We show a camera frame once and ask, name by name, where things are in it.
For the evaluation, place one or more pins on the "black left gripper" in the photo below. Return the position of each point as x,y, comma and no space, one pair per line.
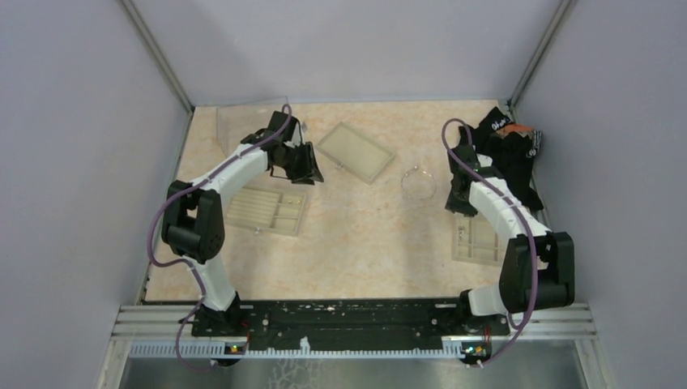
310,170

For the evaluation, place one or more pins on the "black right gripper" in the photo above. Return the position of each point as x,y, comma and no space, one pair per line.
452,204

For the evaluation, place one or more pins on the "silver pearl-tipped bangle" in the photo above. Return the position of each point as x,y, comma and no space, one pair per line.
418,184

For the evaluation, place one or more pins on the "clear acrylic box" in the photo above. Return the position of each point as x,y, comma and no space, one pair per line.
235,122

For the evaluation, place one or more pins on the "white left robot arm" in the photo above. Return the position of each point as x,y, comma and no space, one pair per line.
191,219

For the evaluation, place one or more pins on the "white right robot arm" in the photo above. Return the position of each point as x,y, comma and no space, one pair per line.
537,272

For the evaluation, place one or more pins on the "black cloth pile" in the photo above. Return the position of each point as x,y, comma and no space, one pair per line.
512,148

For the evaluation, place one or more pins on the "shallow beige open tray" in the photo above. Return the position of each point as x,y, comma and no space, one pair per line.
358,153

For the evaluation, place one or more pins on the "beige compartment tray right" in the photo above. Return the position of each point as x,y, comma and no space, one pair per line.
481,244

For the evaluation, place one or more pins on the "beige ring-slot tray left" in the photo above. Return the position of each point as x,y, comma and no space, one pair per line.
267,210

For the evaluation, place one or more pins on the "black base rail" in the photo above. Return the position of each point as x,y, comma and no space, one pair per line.
388,324

